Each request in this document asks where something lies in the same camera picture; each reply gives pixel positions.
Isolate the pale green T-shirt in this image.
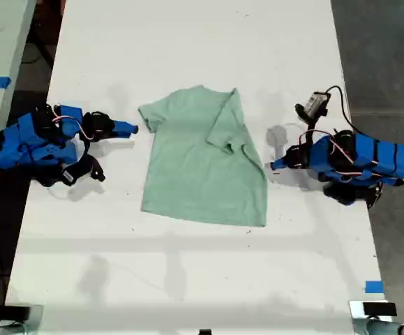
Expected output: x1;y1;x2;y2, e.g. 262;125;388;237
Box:
137;84;269;228

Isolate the square blue tape piece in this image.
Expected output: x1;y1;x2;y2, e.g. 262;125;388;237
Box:
364;280;385;295

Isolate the small black box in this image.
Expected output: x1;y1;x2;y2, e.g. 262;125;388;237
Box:
362;301;398;317
0;305;32;320

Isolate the red white arm wire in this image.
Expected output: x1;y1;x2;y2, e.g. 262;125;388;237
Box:
52;106;93;142
328;137;380;182

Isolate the black camera stalk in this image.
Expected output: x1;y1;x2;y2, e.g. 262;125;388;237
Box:
79;151;100;172
305;117;320;139

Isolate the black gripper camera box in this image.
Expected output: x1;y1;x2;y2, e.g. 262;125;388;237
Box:
60;163;106;188
294;91;329;123

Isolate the black camera cable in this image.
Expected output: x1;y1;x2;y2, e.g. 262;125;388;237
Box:
324;85;359;135

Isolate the metal table clamp bracket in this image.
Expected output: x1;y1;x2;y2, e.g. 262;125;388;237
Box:
0;304;45;335
348;299;404;335

